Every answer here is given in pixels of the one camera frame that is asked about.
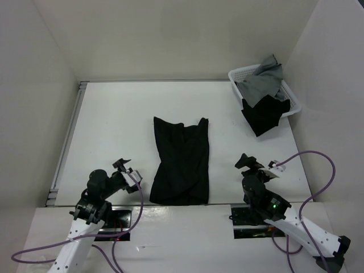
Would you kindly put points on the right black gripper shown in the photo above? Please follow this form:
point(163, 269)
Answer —
point(255, 169)

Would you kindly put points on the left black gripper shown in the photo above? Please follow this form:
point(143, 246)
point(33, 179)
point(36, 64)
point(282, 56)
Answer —
point(119, 165)

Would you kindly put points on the black pleated skirt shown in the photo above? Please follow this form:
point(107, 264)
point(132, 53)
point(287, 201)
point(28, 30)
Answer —
point(182, 177)

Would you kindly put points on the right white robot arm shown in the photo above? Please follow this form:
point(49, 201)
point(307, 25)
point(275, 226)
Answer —
point(327, 249)

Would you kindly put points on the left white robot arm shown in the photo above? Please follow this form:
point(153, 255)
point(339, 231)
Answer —
point(93, 216)

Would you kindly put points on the black skirt in basket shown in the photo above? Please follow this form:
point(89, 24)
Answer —
point(265, 115)

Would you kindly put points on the grey skirt in basket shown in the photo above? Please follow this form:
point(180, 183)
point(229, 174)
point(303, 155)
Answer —
point(266, 80)

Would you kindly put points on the white plastic basket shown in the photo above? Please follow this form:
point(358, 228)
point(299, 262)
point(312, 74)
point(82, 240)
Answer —
point(238, 74)

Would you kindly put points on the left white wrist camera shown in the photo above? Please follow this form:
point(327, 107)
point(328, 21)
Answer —
point(132, 176)

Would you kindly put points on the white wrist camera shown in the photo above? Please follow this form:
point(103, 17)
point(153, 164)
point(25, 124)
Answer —
point(274, 169)
point(132, 176)

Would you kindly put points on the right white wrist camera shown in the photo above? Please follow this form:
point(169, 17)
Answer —
point(274, 169)

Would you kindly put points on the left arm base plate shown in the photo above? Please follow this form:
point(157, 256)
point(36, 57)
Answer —
point(118, 221)

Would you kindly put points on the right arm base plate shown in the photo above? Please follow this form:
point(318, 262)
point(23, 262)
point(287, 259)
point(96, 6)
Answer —
point(248, 225)

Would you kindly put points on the aluminium table edge rail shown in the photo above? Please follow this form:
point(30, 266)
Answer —
point(52, 194)

